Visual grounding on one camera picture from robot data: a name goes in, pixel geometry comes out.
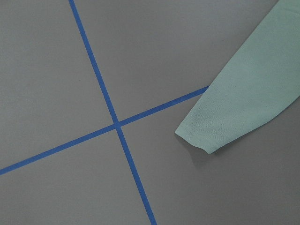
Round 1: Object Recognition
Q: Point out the olive green long-sleeve shirt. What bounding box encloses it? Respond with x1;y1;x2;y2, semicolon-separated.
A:
175;0;300;154

